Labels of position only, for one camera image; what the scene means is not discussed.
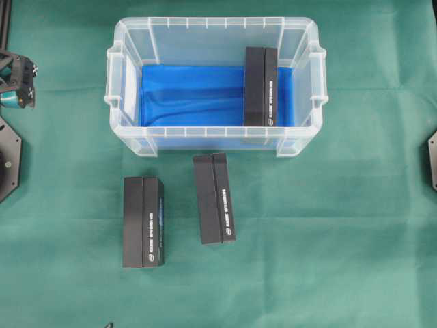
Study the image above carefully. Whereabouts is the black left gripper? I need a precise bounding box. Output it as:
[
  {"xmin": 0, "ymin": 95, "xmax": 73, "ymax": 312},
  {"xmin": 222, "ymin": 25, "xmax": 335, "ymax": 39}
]
[{"xmin": 1, "ymin": 49, "xmax": 38, "ymax": 108}]

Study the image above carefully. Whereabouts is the black camera box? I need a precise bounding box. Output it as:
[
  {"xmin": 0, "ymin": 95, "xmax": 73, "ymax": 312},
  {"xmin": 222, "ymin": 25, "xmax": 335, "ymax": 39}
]
[
  {"xmin": 193, "ymin": 153, "xmax": 236, "ymax": 244},
  {"xmin": 244, "ymin": 47, "xmax": 278, "ymax": 127},
  {"xmin": 122, "ymin": 176, "xmax": 165, "ymax": 268}
]

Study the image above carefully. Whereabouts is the clear plastic storage case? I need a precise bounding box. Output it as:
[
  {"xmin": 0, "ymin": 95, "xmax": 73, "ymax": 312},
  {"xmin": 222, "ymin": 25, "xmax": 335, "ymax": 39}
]
[{"xmin": 104, "ymin": 17, "xmax": 328, "ymax": 157}]

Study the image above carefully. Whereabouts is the blue plastic sheet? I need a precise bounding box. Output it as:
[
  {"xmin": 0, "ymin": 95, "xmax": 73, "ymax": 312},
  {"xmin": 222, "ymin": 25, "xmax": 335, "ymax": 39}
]
[{"xmin": 139, "ymin": 65, "xmax": 294, "ymax": 127}]

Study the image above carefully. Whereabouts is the green table cloth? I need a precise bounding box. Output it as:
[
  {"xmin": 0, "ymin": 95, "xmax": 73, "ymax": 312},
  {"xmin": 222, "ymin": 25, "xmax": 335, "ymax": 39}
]
[{"xmin": 1, "ymin": 1, "xmax": 436, "ymax": 327}]

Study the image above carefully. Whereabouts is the black metal frame rail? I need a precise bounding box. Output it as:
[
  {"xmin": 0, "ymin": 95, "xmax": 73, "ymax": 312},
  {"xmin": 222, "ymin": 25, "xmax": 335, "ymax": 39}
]
[{"xmin": 0, "ymin": 0, "xmax": 12, "ymax": 50}]

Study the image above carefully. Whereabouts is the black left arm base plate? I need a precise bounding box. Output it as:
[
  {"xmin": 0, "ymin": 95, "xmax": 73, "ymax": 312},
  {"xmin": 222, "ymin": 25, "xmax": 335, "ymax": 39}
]
[{"xmin": 0, "ymin": 118, "xmax": 22, "ymax": 202}]

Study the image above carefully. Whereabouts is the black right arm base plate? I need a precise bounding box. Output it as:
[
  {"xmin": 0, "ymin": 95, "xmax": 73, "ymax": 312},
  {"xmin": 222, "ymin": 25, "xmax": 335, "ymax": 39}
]
[{"xmin": 428, "ymin": 131, "xmax": 437, "ymax": 191}]

